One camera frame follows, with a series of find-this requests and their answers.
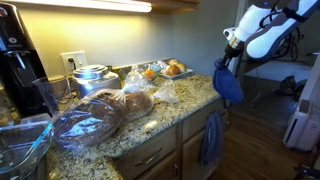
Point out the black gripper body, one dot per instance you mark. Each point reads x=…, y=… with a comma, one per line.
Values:
x=234, y=46

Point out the blue cloth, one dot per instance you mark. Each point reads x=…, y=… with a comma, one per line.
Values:
x=228, y=85

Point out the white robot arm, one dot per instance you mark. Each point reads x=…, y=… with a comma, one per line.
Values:
x=256, y=20

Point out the grey cloth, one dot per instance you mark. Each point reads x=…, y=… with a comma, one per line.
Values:
x=211, y=140

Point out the white fruit tray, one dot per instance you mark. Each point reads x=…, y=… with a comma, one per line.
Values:
x=186, y=74

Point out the yellow round fruit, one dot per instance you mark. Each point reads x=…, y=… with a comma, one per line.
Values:
x=182, y=67

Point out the orange round fruit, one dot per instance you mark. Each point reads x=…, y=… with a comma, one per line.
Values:
x=173, y=70

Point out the pale round fruit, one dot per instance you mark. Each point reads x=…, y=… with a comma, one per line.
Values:
x=172, y=62

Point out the white floor mat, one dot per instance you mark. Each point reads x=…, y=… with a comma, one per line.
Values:
x=280, y=70

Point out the narrow wooden drawer front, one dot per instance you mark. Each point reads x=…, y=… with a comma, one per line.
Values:
x=200, y=118

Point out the bicycle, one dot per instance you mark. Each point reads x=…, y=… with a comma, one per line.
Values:
x=294, y=46

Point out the empty clear plastic bag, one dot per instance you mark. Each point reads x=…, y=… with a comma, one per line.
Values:
x=166, y=93

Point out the dark bag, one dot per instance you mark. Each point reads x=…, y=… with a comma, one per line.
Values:
x=289, y=86

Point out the bagged bowl with orange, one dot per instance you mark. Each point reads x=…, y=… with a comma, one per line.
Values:
x=150, y=72

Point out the small bagged round bread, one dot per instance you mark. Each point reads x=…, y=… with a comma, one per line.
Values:
x=137, y=103

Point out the wooden cabinet door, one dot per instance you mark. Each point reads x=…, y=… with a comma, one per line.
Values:
x=193, y=156

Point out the white air purifier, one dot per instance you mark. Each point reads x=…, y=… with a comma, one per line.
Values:
x=303, y=126

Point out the wide wooden drawer front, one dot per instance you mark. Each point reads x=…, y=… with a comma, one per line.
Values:
x=148, y=155

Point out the silver pot with lid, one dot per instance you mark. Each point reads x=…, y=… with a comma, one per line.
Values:
x=95, y=80

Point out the under-cabinet light strip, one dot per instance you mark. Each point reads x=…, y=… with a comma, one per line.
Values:
x=100, y=4

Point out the black stand base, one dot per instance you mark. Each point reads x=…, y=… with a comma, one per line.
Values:
x=308, y=171

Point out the large bagged brown bread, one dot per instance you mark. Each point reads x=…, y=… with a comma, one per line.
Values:
x=88, y=120

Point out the clear glass pitcher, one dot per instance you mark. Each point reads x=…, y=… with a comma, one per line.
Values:
x=55, y=93

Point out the black soda machine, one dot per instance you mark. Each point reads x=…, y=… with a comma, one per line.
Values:
x=16, y=66

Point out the clear glass bowl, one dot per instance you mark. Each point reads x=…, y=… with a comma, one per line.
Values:
x=20, y=146

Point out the wooden wall cabinet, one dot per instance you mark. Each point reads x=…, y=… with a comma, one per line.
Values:
x=173, y=5

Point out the white wall outlet plate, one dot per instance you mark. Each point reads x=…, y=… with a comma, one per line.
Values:
x=78, y=60

